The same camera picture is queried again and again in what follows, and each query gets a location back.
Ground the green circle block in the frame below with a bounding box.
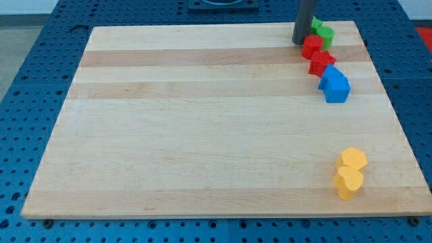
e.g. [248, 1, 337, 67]
[317, 26, 335, 51]

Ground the wooden board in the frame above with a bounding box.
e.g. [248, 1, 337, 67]
[22, 21, 431, 219]

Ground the red circle block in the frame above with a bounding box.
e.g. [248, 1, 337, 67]
[301, 34, 324, 60]

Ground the red star block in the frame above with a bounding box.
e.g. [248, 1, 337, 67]
[308, 51, 336, 77]

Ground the blue cube block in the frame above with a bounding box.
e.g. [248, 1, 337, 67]
[323, 76, 350, 103]

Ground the yellow pentagon block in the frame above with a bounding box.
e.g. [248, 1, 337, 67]
[335, 147, 368, 171]

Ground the green star block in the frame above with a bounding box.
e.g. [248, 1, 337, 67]
[310, 16, 323, 35]

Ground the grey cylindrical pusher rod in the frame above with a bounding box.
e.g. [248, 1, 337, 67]
[292, 0, 318, 45]

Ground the yellow heart block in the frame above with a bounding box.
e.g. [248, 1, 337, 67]
[333, 166, 364, 200]

